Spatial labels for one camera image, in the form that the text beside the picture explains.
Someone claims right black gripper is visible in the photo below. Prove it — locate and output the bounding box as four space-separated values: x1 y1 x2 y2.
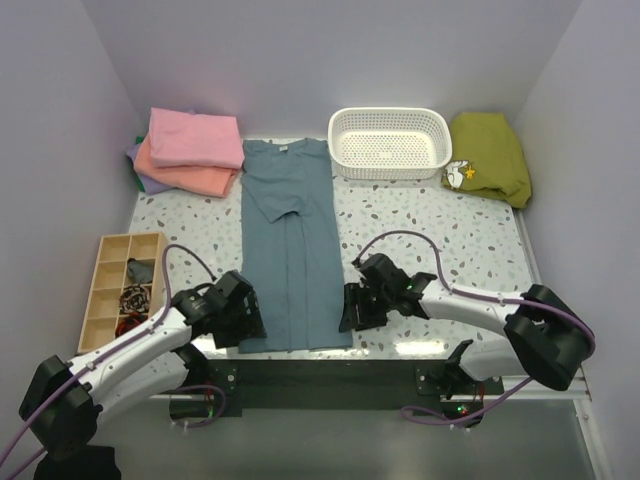
338 281 393 332

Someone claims blue t shirt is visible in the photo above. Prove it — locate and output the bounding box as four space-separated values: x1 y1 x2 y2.
239 138 353 354

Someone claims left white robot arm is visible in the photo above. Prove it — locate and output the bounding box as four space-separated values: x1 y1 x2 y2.
19 271 266 461

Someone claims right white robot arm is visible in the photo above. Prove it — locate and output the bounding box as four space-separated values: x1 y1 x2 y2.
339 253 595 393

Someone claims grey item in tray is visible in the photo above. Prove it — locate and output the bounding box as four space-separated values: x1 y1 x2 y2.
126 258 154 285

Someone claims wooden compartment tray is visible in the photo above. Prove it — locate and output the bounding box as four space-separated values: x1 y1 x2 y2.
77 232 167 354

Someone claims salmon folded t shirt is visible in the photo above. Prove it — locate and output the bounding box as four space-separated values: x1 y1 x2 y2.
133 137 240 198

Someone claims lilac folded t shirt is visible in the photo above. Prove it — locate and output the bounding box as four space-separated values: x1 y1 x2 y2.
125 145 173 195

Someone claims white plastic basket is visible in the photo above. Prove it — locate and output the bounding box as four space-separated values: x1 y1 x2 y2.
327 107 453 180

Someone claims green folded t shirt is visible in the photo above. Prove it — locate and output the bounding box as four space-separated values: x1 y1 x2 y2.
132 136 146 192

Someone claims olive green t shirt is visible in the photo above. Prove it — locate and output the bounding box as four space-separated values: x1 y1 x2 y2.
441 112 532 209

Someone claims black object bottom left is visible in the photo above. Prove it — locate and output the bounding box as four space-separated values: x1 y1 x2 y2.
33 445 122 480

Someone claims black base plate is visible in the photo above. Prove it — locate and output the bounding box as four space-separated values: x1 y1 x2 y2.
164 357 506 420

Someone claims black white braided cable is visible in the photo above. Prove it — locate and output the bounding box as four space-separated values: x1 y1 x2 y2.
118 283 152 314

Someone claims orange coiled cable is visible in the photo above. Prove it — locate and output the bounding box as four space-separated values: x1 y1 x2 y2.
117 312 150 335

